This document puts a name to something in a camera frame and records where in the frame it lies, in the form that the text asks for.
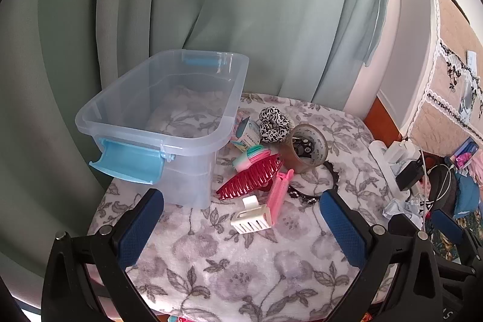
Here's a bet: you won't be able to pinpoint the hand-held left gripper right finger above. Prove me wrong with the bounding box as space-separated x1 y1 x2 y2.
319 189 444 322

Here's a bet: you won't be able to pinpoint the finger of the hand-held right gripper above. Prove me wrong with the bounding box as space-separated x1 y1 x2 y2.
389 213 423 237
431 210 483 264

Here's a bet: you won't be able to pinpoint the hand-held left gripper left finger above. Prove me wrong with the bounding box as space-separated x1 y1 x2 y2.
41 188 165 322

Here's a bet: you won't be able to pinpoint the black scalloped headband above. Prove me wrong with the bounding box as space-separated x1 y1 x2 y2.
287 161 339 205

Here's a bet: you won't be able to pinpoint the clear plastic container blue latches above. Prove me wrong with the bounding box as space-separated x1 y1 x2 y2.
75 49 250 210

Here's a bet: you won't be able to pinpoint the pink hair clip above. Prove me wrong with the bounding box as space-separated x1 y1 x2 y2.
265 169 295 226

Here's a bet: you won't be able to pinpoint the brown tape roll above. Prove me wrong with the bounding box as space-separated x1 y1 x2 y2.
279 123 328 174

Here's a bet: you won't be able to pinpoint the white hair claw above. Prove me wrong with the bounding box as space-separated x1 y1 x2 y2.
230 195 273 234

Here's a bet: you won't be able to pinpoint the black toy car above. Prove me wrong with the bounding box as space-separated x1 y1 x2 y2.
292 135 314 157

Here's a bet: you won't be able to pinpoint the red hair claw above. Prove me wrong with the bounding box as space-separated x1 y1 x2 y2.
216 153 283 201

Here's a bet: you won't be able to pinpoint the pastel hair ties bundle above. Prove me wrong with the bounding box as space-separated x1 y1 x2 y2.
232 145 270 172

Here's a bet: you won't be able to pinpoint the black white spotted scrunchie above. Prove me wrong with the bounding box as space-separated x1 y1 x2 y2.
258 106 291 143

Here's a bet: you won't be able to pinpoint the small white teal box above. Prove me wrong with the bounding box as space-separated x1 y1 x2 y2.
230 111 262 151

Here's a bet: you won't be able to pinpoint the blue cloth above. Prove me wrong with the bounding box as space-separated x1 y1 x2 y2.
453 171 480 219

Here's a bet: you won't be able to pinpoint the black round object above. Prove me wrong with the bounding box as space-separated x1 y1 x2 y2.
426 164 459 213

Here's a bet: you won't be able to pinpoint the black charger plug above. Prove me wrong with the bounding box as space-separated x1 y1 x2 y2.
395 152 426 191

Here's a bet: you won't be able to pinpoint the white power strip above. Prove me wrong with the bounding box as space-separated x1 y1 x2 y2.
369 140 425 200

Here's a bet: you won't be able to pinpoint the pink patterned packet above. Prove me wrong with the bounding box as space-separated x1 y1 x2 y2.
451 139 480 170

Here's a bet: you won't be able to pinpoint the white headboard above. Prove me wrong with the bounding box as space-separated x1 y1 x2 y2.
377 0 440 139

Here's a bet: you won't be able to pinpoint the pale green curtain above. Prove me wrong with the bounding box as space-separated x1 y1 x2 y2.
0 0 395 262

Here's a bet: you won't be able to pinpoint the brown wooden frame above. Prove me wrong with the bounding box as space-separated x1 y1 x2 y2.
362 97 402 149

